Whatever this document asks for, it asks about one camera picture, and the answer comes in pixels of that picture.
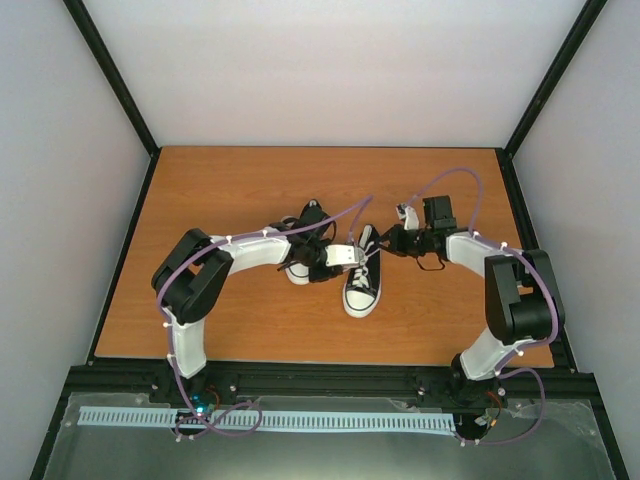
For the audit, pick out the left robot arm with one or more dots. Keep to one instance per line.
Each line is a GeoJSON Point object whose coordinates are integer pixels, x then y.
{"type": "Point", "coordinates": [188, 283]}

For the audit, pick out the white slotted cable duct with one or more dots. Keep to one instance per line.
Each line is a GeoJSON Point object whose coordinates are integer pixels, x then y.
{"type": "Point", "coordinates": [271, 421]}

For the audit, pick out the right black frame post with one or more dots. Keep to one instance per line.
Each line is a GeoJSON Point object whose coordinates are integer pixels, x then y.
{"type": "Point", "coordinates": [570, 46]}

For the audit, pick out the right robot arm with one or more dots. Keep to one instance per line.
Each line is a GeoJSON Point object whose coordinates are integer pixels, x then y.
{"type": "Point", "coordinates": [522, 303]}

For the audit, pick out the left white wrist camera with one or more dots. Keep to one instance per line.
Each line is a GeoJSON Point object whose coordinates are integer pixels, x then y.
{"type": "Point", "coordinates": [344, 255]}

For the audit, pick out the black sneaker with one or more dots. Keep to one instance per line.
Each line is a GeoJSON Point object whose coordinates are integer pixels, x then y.
{"type": "Point", "coordinates": [359, 305]}
{"type": "Point", "coordinates": [311, 213]}

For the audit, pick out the left black frame post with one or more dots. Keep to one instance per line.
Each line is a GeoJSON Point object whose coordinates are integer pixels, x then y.
{"type": "Point", "coordinates": [92, 37]}

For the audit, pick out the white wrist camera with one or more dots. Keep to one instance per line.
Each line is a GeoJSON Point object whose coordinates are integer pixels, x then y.
{"type": "Point", "coordinates": [408, 216]}
{"type": "Point", "coordinates": [344, 255]}

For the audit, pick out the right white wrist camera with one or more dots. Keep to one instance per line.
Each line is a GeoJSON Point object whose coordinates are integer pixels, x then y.
{"type": "Point", "coordinates": [408, 216]}

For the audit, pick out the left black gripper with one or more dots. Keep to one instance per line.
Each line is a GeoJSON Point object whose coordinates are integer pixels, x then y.
{"type": "Point", "coordinates": [316, 277]}

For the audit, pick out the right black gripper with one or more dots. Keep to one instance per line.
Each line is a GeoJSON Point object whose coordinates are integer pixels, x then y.
{"type": "Point", "coordinates": [396, 246]}

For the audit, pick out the white shoelace of sneaker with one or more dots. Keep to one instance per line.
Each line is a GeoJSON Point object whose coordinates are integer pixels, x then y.
{"type": "Point", "coordinates": [287, 220]}
{"type": "Point", "coordinates": [366, 278]}

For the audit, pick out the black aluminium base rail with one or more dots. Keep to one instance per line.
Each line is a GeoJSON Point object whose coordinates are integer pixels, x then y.
{"type": "Point", "coordinates": [233, 381]}

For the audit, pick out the black frame post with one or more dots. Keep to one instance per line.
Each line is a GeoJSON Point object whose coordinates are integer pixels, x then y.
{"type": "Point", "coordinates": [570, 46]}
{"type": "Point", "coordinates": [92, 37]}

